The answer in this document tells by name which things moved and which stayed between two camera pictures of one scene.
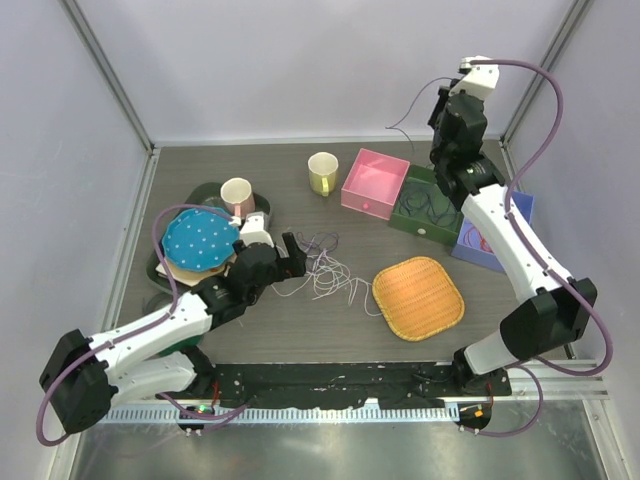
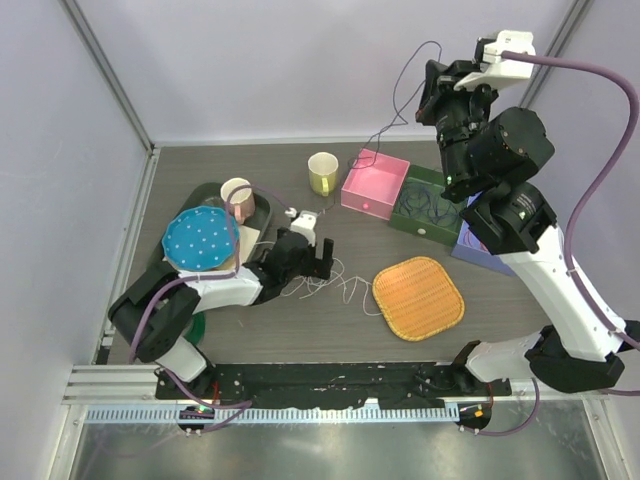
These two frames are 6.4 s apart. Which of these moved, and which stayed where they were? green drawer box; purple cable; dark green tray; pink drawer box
Moved: purple cable
Stayed: pink drawer box; green drawer box; dark green tray
